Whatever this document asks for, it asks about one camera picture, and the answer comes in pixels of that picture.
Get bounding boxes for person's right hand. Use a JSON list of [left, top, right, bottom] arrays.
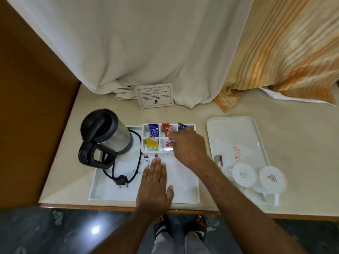
[[168, 127, 212, 171]]

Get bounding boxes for person's left hand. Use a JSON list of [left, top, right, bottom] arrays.
[[136, 157, 174, 212]]

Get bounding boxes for white compartment tray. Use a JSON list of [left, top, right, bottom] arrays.
[[88, 123, 201, 205]]

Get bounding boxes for silver metal spoon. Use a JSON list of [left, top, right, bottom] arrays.
[[213, 155, 226, 172]]

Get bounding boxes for yellow sachet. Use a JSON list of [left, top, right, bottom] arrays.
[[145, 138, 159, 152]]

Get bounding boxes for blue sachet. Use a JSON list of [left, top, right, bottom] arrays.
[[148, 123, 160, 138]]

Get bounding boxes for white cup grey-print lid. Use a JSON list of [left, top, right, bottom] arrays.
[[222, 162, 268, 205]]

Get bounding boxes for black and steel electric kettle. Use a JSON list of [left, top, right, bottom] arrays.
[[78, 108, 134, 170]]

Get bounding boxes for white cup red-print lid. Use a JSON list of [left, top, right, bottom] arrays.
[[258, 166, 288, 207]]

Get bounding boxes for person's right forearm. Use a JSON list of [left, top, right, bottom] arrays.
[[195, 156, 308, 254]]

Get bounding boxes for person's left forearm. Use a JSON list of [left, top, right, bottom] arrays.
[[90, 206, 170, 254]]

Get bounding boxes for person's left black sandal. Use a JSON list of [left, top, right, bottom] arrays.
[[153, 215, 170, 240]]

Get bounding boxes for person's black sandal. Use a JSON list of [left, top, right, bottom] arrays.
[[184, 214, 208, 242], [153, 215, 170, 240]]

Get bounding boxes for flat white serving tray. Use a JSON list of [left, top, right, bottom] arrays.
[[206, 116, 280, 207]]

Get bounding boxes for person's right black sandal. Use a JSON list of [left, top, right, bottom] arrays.
[[184, 214, 208, 242]]

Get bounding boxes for person's white trousers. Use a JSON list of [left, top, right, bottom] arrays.
[[151, 231, 212, 254]]

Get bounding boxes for white notice card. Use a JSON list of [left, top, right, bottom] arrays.
[[134, 83, 174, 110]]

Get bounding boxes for white folded cloth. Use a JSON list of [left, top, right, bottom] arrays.
[[259, 86, 338, 107]]

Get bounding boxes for white curtain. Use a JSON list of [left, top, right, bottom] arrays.
[[4, 0, 255, 109]]

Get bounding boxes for brown wooden side panel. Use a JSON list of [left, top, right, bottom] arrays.
[[0, 0, 81, 209]]

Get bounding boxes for orange striped curtain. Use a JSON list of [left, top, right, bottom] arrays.
[[214, 0, 339, 113]]

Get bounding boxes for black kettle power cord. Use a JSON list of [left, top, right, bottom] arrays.
[[102, 129, 143, 189]]

